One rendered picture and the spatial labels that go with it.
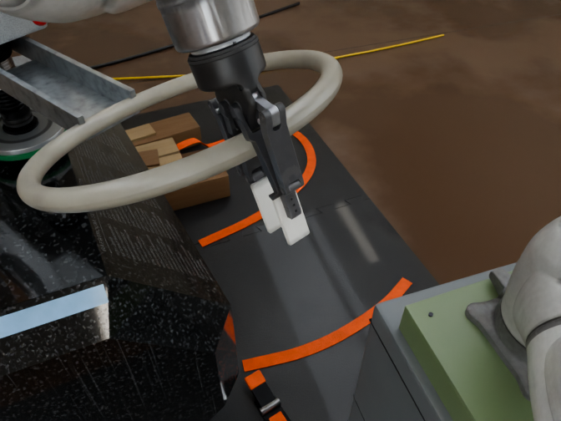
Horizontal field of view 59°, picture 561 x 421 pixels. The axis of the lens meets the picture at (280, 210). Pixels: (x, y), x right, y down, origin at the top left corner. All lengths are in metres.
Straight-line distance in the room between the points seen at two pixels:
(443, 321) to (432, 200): 1.58
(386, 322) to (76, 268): 0.62
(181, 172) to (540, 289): 0.50
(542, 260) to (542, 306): 0.06
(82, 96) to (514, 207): 2.03
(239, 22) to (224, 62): 0.04
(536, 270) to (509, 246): 1.62
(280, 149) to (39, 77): 0.77
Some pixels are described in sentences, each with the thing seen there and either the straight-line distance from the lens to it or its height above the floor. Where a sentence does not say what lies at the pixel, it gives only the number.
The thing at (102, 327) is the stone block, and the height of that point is 0.77.
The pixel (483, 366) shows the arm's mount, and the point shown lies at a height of 0.87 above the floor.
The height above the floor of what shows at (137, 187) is 1.27.
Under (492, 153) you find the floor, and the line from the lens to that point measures 2.88.
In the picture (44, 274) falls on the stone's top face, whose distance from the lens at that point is 1.09.
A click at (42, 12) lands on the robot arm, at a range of 0.33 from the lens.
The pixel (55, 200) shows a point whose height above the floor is 1.23.
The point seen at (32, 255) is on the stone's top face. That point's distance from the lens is 1.14.
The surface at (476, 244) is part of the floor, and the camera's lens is 2.33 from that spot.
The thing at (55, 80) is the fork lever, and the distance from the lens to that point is 1.15.
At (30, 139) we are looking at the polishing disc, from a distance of 1.36.
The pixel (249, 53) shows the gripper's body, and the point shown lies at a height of 1.39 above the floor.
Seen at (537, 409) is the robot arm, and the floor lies 1.02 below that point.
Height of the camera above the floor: 1.61
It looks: 44 degrees down
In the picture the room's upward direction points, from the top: straight up
